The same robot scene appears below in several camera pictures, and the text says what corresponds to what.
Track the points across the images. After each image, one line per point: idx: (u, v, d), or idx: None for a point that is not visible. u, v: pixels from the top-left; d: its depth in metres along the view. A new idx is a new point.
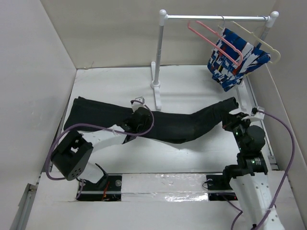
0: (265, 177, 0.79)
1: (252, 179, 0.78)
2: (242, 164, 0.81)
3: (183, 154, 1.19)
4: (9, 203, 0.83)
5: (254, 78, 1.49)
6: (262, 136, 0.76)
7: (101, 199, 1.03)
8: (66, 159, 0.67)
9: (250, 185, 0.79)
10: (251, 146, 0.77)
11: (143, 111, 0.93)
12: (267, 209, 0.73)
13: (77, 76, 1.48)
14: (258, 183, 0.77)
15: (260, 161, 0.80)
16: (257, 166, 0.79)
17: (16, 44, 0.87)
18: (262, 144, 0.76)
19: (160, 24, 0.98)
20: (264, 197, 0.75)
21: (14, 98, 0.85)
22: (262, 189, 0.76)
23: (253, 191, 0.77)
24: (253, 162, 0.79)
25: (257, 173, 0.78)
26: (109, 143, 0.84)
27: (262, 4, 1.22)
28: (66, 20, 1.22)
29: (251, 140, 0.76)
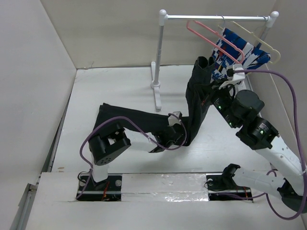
0: (280, 139, 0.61)
1: (274, 153, 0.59)
2: (252, 140, 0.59)
3: (183, 154, 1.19)
4: (10, 203, 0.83)
5: (255, 78, 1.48)
6: (255, 99, 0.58)
7: (101, 199, 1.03)
8: (102, 146, 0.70)
9: (272, 158, 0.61)
10: (251, 117, 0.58)
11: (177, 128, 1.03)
12: (302, 171, 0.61)
13: (76, 76, 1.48)
14: (280, 151, 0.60)
15: (267, 126, 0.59)
16: (267, 133, 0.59)
17: (16, 44, 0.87)
18: (261, 107, 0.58)
19: (160, 23, 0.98)
20: (293, 162, 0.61)
21: (14, 97, 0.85)
22: (287, 155, 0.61)
23: (279, 163, 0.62)
24: (262, 132, 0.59)
25: (273, 142, 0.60)
26: (143, 147, 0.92)
27: (262, 4, 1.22)
28: (66, 19, 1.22)
29: (249, 111, 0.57)
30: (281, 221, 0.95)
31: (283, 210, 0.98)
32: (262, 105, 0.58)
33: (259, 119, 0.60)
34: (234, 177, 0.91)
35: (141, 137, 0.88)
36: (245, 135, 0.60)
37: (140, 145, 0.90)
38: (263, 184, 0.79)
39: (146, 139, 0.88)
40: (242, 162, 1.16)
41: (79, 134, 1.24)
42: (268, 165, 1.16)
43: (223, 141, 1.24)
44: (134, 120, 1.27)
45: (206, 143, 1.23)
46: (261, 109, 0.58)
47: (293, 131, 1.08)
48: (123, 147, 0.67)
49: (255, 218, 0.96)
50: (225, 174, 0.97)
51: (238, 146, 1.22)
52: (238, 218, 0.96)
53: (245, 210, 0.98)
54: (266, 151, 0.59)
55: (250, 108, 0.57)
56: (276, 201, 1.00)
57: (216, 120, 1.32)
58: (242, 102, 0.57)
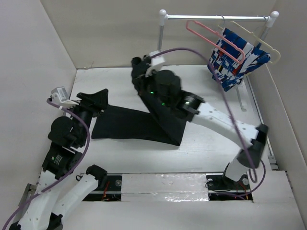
0: (207, 105, 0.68)
1: (201, 116, 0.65)
2: (183, 113, 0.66)
3: (183, 154, 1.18)
4: (9, 203, 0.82)
5: (255, 78, 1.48)
6: (173, 76, 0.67)
7: (101, 199, 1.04)
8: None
9: (205, 122, 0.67)
10: (173, 91, 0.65)
11: (62, 127, 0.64)
12: (233, 125, 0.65)
13: (77, 76, 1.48)
14: (208, 113, 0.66)
15: (192, 97, 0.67)
16: (193, 103, 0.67)
17: (16, 44, 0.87)
18: (179, 82, 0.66)
19: (161, 24, 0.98)
20: (223, 120, 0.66)
21: (14, 97, 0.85)
22: (215, 115, 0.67)
23: (213, 124, 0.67)
24: (187, 103, 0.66)
25: (200, 108, 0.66)
26: (59, 189, 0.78)
27: (262, 4, 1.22)
28: (66, 19, 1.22)
29: (170, 86, 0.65)
30: (281, 221, 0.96)
31: (283, 209, 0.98)
32: (178, 79, 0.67)
33: (184, 93, 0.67)
34: (226, 173, 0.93)
35: (39, 201, 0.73)
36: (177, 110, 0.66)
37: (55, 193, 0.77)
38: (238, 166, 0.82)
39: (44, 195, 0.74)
40: None
41: None
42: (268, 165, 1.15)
43: (223, 141, 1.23)
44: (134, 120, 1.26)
45: (206, 143, 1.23)
46: (179, 83, 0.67)
47: (293, 131, 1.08)
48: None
49: (256, 218, 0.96)
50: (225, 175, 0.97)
51: (238, 146, 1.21)
52: (238, 218, 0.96)
53: (245, 210, 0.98)
54: (195, 116, 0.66)
55: (169, 83, 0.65)
56: (276, 201, 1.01)
57: None
58: (161, 81, 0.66)
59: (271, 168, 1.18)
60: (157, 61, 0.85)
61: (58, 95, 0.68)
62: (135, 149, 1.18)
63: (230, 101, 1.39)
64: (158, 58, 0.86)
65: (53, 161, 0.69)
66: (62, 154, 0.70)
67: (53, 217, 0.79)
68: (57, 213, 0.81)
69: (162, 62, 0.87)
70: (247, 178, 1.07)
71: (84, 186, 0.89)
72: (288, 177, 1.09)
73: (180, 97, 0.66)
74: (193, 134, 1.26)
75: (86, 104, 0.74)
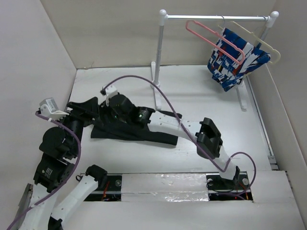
0: (157, 113, 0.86)
1: (153, 124, 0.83)
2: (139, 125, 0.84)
3: (183, 154, 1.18)
4: (10, 203, 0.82)
5: (255, 78, 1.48)
6: (121, 97, 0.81)
7: (101, 199, 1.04)
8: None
9: (160, 128, 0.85)
10: (124, 108, 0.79)
11: (53, 138, 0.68)
12: (180, 124, 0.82)
13: (77, 76, 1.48)
14: (158, 120, 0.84)
15: (146, 110, 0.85)
16: (146, 115, 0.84)
17: (16, 44, 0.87)
18: (128, 100, 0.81)
19: (160, 24, 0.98)
20: (171, 122, 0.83)
21: (14, 97, 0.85)
22: (165, 120, 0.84)
23: (164, 128, 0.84)
24: (141, 116, 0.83)
25: (151, 118, 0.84)
26: (54, 200, 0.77)
27: (262, 4, 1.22)
28: (66, 19, 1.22)
29: (119, 107, 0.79)
30: (281, 221, 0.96)
31: (283, 209, 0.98)
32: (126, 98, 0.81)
33: (139, 109, 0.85)
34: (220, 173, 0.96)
35: (33, 215, 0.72)
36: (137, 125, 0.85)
37: (51, 204, 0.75)
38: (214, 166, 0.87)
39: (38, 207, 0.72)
40: (242, 162, 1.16)
41: None
42: (268, 166, 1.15)
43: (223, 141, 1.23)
44: None
45: None
46: (126, 100, 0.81)
47: (293, 131, 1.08)
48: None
49: (256, 218, 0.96)
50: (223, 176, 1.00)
51: (238, 146, 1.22)
52: (239, 218, 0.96)
53: (245, 210, 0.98)
54: (149, 125, 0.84)
55: (118, 104, 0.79)
56: (276, 201, 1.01)
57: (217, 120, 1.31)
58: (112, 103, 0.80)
59: (271, 168, 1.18)
60: (110, 91, 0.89)
61: (47, 107, 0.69)
62: (134, 149, 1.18)
63: (230, 101, 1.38)
64: (110, 88, 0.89)
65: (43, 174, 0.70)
66: (52, 166, 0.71)
67: (53, 222, 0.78)
68: (57, 218, 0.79)
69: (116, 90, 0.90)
70: (247, 179, 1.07)
71: (84, 188, 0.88)
72: (288, 177, 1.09)
73: (135, 113, 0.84)
74: None
75: (76, 113, 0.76)
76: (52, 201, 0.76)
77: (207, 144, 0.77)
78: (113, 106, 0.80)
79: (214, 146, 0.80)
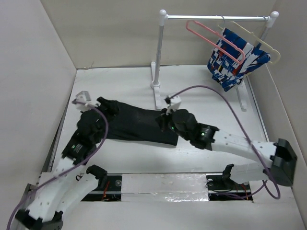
0: (219, 132, 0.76)
1: (216, 143, 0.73)
2: (201, 144, 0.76)
3: (183, 154, 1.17)
4: (10, 203, 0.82)
5: (255, 78, 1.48)
6: (187, 115, 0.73)
7: (102, 199, 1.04)
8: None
9: (223, 148, 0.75)
10: (189, 126, 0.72)
11: (90, 116, 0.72)
12: (250, 145, 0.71)
13: (77, 76, 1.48)
14: (223, 139, 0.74)
15: (208, 129, 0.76)
16: (209, 133, 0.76)
17: (16, 44, 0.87)
18: (194, 118, 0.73)
19: (160, 24, 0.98)
20: (241, 143, 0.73)
21: (14, 98, 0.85)
22: (230, 139, 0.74)
23: (231, 149, 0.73)
24: (203, 134, 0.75)
25: (216, 136, 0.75)
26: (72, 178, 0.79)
27: (262, 4, 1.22)
28: (66, 20, 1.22)
29: (184, 124, 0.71)
30: (281, 221, 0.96)
31: (283, 210, 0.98)
32: (192, 114, 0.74)
33: (202, 125, 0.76)
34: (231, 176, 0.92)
35: (54, 187, 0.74)
36: (198, 143, 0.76)
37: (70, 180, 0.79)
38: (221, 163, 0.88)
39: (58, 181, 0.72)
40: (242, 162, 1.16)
41: None
42: None
43: None
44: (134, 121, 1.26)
45: None
46: (193, 118, 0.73)
47: (294, 131, 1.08)
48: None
49: (255, 218, 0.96)
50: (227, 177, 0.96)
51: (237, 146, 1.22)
52: (238, 218, 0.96)
53: (245, 210, 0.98)
54: (213, 145, 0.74)
55: (183, 120, 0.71)
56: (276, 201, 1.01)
57: (217, 120, 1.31)
58: (176, 119, 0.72)
59: None
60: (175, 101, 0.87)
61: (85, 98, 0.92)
62: (134, 149, 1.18)
63: (230, 101, 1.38)
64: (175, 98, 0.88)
65: (73, 149, 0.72)
66: (81, 143, 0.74)
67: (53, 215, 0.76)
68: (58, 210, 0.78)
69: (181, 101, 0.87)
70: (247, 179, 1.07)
71: (85, 183, 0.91)
72: None
73: (197, 131, 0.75)
74: None
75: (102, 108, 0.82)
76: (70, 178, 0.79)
77: (286, 170, 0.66)
78: (177, 122, 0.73)
79: (292, 173, 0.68)
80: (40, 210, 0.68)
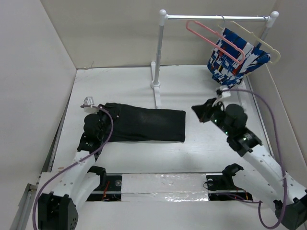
0: (262, 148, 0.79)
1: (254, 155, 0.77)
2: (236, 145, 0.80)
3: (183, 154, 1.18)
4: (10, 203, 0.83)
5: (255, 78, 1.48)
6: (242, 112, 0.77)
7: (102, 199, 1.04)
8: (53, 222, 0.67)
9: (256, 162, 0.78)
10: (238, 123, 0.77)
11: (92, 119, 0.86)
12: (283, 178, 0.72)
13: (76, 76, 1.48)
14: (261, 156, 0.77)
15: (250, 135, 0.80)
16: (250, 141, 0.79)
17: (15, 44, 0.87)
18: (245, 119, 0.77)
19: (160, 24, 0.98)
20: (274, 167, 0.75)
21: (14, 98, 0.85)
22: (266, 161, 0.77)
23: (261, 167, 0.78)
24: (244, 139, 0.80)
25: (254, 148, 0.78)
26: (90, 164, 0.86)
27: (262, 4, 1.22)
28: (65, 19, 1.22)
29: (234, 119, 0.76)
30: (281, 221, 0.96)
31: None
32: (246, 116, 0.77)
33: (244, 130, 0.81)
34: (234, 176, 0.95)
35: (75, 170, 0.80)
36: (233, 143, 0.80)
37: (88, 164, 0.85)
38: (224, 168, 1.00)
39: (80, 166, 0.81)
40: (242, 162, 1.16)
41: (79, 134, 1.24)
42: None
43: (223, 141, 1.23)
44: (134, 121, 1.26)
45: (206, 143, 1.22)
46: (244, 120, 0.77)
47: (293, 131, 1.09)
48: (70, 202, 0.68)
49: (255, 218, 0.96)
50: (228, 172, 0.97)
51: None
52: (238, 218, 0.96)
53: (245, 210, 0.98)
54: (249, 155, 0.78)
55: (235, 116, 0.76)
56: None
57: None
58: (230, 112, 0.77)
59: None
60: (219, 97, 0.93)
61: None
62: (134, 149, 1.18)
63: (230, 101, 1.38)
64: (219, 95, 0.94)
65: (86, 145, 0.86)
66: (91, 141, 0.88)
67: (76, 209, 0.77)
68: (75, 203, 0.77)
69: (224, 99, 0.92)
70: None
71: (87, 182, 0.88)
72: None
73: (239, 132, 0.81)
74: (193, 134, 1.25)
75: (88, 122, 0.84)
76: (89, 164, 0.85)
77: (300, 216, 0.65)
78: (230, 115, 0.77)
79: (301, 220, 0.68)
80: (66, 189, 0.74)
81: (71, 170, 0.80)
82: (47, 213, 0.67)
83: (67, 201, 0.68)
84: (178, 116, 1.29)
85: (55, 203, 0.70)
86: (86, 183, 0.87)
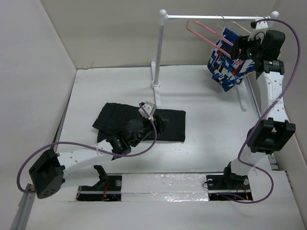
0: (279, 75, 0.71)
1: (265, 75, 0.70)
2: (258, 68, 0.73)
3: (183, 153, 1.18)
4: (9, 203, 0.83)
5: (254, 78, 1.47)
6: (281, 34, 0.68)
7: (101, 199, 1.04)
8: (39, 178, 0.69)
9: (262, 83, 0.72)
10: (270, 42, 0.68)
11: (136, 124, 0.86)
12: (275, 100, 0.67)
13: (77, 76, 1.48)
14: (271, 80, 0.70)
15: (277, 63, 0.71)
16: (275, 67, 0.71)
17: (16, 44, 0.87)
18: (280, 41, 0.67)
19: (160, 23, 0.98)
20: (275, 93, 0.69)
21: (14, 98, 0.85)
22: (274, 86, 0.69)
23: (265, 89, 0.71)
24: (271, 63, 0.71)
25: (271, 72, 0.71)
26: (106, 159, 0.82)
27: (262, 4, 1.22)
28: (65, 19, 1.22)
29: (269, 36, 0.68)
30: (281, 220, 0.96)
31: (282, 210, 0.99)
32: (283, 39, 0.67)
33: (275, 56, 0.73)
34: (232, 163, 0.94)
35: (88, 152, 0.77)
36: (257, 65, 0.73)
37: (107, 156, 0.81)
38: (228, 165, 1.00)
39: (96, 153, 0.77)
40: None
41: (79, 134, 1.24)
42: (268, 166, 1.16)
43: (223, 141, 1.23)
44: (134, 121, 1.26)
45: (206, 143, 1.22)
46: (279, 41, 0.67)
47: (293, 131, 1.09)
48: (59, 176, 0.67)
49: (255, 218, 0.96)
50: (229, 166, 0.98)
51: (236, 145, 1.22)
52: (238, 218, 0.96)
53: (246, 210, 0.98)
54: (262, 74, 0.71)
55: (270, 34, 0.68)
56: (276, 200, 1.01)
57: (217, 120, 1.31)
58: (268, 31, 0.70)
59: (272, 168, 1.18)
60: (262, 26, 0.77)
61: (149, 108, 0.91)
62: (134, 149, 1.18)
63: (230, 101, 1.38)
64: (263, 23, 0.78)
65: (116, 141, 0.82)
66: (122, 141, 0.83)
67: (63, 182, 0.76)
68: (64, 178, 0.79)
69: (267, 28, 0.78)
70: (247, 178, 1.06)
71: (88, 177, 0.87)
72: (288, 177, 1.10)
73: (270, 55, 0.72)
74: (193, 134, 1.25)
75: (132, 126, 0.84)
76: (105, 157, 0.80)
77: (264, 132, 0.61)
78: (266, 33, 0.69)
79: (262, 141, 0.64)
80: (67, 161, 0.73)
81: (86, 150, 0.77)
82: (43, 166, 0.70)
83: (59, 173, 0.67)
84: (178, 116, 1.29)
85: (54, 164, 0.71)
86: (87, 177, 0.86)
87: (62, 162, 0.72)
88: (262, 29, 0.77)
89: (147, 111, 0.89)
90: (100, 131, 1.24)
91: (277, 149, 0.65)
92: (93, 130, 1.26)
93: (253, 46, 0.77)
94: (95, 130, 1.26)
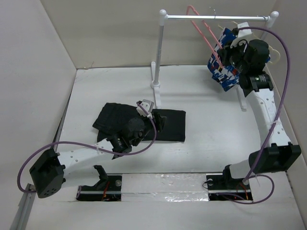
0: (268, 92, 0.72)
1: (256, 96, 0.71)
2: (245, 84, 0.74)
3: (183, 154, 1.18)
4: (9, 203, 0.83)
5: None
6: (266, 48, 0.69)
7: (101, 199, 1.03)
8: (39, 177, 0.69)
9: (255, 103, 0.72)
10: (254, 57, 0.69)
11: (138, 123, 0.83)
12: (273, 122, 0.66)
13: (77, 76, 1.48)
14: (263, 99, 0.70)
15: (265, 78, 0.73)
16: (262, 83, 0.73)
17: (16, 45, 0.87)
18: (265, 55, 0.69)
19: (160, 24, 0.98)
20: (270, 112, 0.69)
21: (14, 99, 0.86)
22: (267, 105, 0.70)
23: (257, 109, 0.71)
24: (258, 79, 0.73)
25: (261, 90, 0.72)
26: (106, 158, 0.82)
27: (262, 4, 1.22)
28: (65, 19, 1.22)
29: (253, 51, 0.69)
30: (281, 220, 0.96)
31: (282, 210, 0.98)
32: (267, 53, 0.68)
33: (262, 71, 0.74)
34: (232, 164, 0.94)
35: (88, 152, 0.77)
36: (243, 79, 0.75)
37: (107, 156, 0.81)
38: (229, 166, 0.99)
39: (96, 152, 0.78)
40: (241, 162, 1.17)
41: (79, 134, 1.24)
42: None
43: (223, 141, 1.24)
44: None
45: (206, 143, 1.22)
46: (264, 56, 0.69)
47: (293, 131, 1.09)
48: (60, 176, 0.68)
49: (255, 217, 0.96)
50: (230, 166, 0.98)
51: (236, 145, 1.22)
52: (237, 217, 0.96)
53: (245, 210, 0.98)
54: (252, 93, 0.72)
55: (254, 49, 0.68)
56: (275, 201, 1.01)
57: (217, 120, 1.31)
58: (252, 43, 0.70)
59: None
60: (243, 33, 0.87)
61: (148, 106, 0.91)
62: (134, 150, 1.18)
63: (230, 101, 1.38)
64: (245, 30, 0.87)
65: (116, 140, 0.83)
66: (123, 140, 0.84)
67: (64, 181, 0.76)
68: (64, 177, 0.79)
69: (250, 35, 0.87)
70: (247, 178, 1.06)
71: (88, 177, 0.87)
72: (288, 177, 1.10)
73: (257, 70, 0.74)
74: (193, 134, 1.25)
75: (133, 123, 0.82)
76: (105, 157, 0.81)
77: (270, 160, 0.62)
78: (250, 46, 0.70)
79: (269, 167, 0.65)
80: (67, 161, 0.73)
81: (86, 150, 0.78)
82: (43, 165, 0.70)
83: (59, 173, 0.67)
84: (177, 116, 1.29)
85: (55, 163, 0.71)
86: (87, 177, 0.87)
87: (62, 161, 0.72)
88: (243, 37, 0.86)
89: (146, 109, 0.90)
90: (100, 131, 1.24)
91: (283, 168, 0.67)
92: (93, 130, 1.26)
93: (239, 54, 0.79)
94: (95, 130, 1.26)
